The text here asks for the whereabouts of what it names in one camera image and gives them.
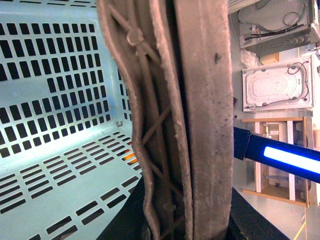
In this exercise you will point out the light blue plastic basket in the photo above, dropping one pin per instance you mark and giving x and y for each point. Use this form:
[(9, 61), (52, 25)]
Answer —
[(64, 123)]

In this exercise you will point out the orange fruit on shelf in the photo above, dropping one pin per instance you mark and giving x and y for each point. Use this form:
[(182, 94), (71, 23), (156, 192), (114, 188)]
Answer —
[(129, 157)]

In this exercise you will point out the white appliance back panel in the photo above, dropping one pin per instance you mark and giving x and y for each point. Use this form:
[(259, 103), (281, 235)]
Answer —
[(285, 85)]

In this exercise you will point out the grey appliance top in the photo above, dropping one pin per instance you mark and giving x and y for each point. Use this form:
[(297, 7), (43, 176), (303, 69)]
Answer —
[(271, 26)]

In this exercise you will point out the wooden shelf frame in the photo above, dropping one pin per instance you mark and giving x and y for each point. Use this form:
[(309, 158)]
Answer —
[(276, 184)]

